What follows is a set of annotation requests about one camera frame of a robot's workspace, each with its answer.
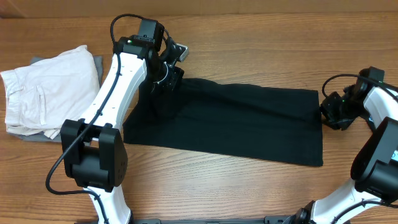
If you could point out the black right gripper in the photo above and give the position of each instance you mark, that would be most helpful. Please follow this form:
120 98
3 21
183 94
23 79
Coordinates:
326 109

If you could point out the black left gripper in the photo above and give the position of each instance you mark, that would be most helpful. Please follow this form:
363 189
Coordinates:
174 81

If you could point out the black t-shirt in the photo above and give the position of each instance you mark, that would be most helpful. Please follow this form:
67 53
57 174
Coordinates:
274 124

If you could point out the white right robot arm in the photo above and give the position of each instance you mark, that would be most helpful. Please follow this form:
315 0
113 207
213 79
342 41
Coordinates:
373 180

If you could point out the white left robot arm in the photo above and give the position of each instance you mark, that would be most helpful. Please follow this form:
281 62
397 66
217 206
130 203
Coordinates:
93 150

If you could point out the light blue printed garment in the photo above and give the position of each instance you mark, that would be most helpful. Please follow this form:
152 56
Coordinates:
395 155

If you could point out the white folded garment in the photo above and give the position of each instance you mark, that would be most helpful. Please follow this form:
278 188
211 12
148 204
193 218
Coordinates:
41 96

